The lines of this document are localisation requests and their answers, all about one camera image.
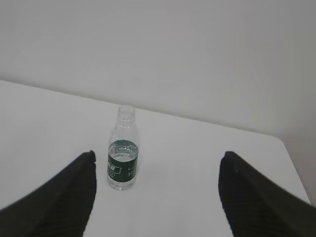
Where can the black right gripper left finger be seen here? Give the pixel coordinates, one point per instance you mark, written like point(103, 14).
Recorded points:
point(61, 207)

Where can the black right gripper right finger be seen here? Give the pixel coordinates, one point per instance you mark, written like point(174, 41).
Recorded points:
point(257, 207)

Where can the clear green-label water bottle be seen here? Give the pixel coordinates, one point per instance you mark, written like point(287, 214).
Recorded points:
point(123, 150)

